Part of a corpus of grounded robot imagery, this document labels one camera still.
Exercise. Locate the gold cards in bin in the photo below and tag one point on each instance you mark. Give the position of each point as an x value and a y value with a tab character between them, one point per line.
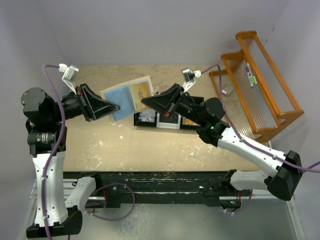
188	122

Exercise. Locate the white cards in bin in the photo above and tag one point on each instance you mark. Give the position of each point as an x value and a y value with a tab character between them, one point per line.
147	116

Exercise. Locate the orange wooden rack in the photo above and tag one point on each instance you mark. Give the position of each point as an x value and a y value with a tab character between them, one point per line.
263	114

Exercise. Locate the markers on rack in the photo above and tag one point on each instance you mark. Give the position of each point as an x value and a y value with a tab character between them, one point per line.
251	76

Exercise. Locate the small grey red box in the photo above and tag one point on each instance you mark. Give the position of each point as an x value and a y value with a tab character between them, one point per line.
227	89

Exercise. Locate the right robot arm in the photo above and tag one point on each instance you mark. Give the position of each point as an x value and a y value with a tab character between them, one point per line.
279	172

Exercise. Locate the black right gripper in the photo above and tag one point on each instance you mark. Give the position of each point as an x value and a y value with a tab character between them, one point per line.
167	102

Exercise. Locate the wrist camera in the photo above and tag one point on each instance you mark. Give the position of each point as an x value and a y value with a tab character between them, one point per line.
190	78
69	75

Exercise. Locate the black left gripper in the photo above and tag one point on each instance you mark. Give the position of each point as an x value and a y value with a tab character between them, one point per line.
93	106

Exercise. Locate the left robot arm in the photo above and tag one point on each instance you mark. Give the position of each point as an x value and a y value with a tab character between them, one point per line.
56	214

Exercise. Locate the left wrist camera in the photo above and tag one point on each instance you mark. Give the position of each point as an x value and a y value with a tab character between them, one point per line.
69	75

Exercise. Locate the gold credit card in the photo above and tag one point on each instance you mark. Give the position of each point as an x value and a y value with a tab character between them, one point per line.
140	90

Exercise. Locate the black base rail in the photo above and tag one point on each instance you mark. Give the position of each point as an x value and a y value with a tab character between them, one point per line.
210	188

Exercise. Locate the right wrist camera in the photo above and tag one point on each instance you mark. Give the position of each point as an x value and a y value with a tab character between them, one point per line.
190	78

